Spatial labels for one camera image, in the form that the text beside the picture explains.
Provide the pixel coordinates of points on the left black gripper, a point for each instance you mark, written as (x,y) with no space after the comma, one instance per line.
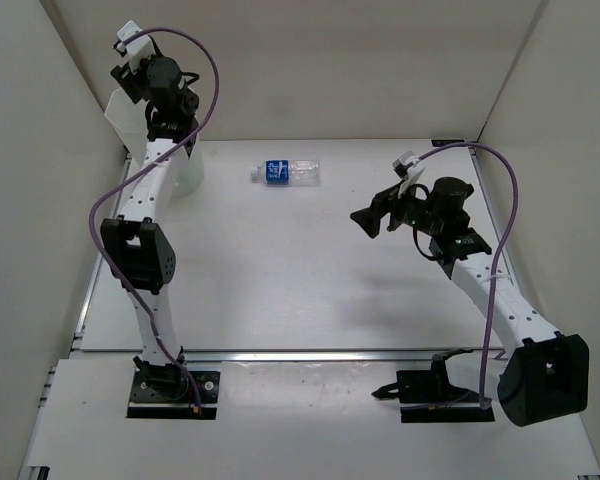
(128,81)

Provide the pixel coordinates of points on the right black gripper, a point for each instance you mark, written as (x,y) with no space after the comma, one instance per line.
(385,203)

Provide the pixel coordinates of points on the clear bottle blue label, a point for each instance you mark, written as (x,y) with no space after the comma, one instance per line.
(284,173)

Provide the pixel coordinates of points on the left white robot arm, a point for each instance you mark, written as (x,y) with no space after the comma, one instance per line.
(134,239)

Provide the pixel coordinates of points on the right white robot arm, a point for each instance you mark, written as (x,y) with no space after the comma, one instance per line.
(545,374)

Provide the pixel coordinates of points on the tall white plastic bin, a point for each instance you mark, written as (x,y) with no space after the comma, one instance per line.
(128,120)

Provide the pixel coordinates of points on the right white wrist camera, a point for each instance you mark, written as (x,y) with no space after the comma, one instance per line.
(409,168)

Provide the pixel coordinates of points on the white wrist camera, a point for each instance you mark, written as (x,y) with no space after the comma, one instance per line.
(142,48)
(409,168)

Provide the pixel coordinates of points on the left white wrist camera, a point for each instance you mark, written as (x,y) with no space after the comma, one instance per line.
(142,48)

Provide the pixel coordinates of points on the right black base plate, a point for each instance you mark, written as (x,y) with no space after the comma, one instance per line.
(426,398)

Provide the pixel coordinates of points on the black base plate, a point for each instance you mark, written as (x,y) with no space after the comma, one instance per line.
(164,392)
(426,398)

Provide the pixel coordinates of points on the aluminium table edge rail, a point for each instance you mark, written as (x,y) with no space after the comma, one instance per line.
(311,356)

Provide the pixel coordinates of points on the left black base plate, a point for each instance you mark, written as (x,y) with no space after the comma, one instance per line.
(164,392)

